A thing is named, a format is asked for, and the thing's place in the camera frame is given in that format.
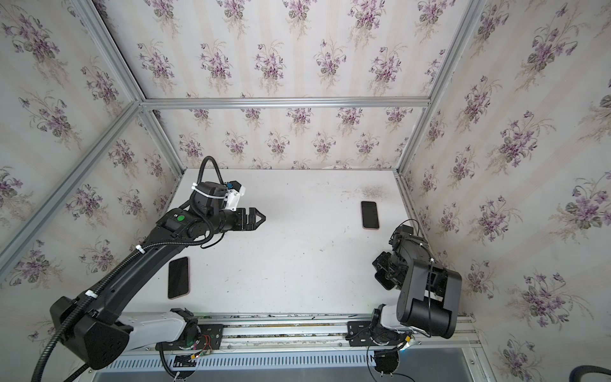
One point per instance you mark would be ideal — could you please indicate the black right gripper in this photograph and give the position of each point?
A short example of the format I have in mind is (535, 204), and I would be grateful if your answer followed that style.
(387, 268)

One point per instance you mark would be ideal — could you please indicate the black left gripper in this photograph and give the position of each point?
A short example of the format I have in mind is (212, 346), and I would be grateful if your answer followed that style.
(241, 220)

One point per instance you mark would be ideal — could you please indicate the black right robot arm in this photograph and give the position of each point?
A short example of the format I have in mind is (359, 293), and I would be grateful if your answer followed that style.
(429, 293)

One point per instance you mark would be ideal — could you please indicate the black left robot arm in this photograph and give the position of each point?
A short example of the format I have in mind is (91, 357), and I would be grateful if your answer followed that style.
(92, 325)

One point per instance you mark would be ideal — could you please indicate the phone in pink case far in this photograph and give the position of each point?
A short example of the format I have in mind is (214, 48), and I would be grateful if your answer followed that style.
(369, 215)

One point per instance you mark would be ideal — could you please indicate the white ventilated strip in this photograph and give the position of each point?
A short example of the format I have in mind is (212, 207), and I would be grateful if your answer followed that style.
(247, 361)

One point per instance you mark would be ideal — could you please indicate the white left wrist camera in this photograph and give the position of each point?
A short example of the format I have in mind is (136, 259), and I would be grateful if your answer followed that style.
(233, 195)

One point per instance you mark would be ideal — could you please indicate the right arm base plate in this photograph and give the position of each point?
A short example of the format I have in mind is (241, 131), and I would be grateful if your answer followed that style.
(365, 333)

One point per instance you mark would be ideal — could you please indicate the aluminium rail front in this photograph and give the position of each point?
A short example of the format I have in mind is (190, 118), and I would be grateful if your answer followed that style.
(249, 333)

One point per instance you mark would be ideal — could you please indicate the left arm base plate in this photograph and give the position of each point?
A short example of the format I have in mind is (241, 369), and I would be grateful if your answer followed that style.
(196, 338)

